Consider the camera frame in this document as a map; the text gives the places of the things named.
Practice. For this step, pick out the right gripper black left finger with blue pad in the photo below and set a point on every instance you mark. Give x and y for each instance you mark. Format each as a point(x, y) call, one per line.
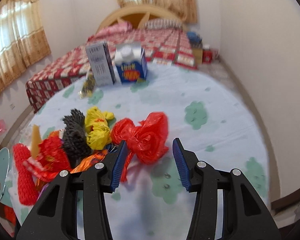
point(54, 214)

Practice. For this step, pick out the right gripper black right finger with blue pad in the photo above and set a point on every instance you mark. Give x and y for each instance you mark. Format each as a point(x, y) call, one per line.
point(245, 215)

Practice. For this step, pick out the red orange snack wrapper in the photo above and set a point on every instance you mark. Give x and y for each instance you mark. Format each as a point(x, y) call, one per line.
point(52, 159)

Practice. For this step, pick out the black foam net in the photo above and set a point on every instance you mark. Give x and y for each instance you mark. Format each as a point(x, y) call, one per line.
point(74, 139)

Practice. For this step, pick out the yellow sponge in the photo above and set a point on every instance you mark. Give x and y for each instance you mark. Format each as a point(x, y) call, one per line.
point(36, 140)

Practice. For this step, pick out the teal trash bin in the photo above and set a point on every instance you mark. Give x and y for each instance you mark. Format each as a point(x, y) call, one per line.
point(5, 166)

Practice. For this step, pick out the red knitted foam net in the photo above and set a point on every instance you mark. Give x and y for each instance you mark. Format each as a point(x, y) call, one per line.
point(27, 191)

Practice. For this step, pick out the yellow plastic bag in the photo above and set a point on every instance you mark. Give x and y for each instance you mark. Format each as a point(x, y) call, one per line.
point(97, 128)

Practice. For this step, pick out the small dark snack packet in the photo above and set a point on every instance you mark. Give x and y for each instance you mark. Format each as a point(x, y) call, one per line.
point(88, 86)

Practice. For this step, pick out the red box by bed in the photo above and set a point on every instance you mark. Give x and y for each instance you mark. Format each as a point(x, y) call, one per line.
point(209, 55)

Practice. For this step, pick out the grey tall carton box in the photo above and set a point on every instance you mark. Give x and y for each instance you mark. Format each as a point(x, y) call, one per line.
point(100, 63)

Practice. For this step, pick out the blue milk carton white cap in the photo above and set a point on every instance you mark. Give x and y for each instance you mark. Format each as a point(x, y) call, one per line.
point(130, 61)

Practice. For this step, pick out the beige side window curtain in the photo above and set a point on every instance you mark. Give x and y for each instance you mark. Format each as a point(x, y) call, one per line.
point(22, 39)

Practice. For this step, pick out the blue folded cloth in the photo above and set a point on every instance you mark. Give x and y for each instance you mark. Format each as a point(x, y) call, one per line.
point(194, 38)

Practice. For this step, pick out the bed with red checkered cover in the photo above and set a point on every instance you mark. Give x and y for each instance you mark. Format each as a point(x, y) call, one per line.
point(163, 46)

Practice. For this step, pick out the pink pillow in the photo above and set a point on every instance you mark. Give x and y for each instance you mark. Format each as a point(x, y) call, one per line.
point(117, 28)

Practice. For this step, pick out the striped pillow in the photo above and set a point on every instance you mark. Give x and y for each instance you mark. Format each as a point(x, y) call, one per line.
point(163, 23)

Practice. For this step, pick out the cream wooden headboard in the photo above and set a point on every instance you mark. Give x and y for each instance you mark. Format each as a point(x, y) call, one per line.
point(138, 15)

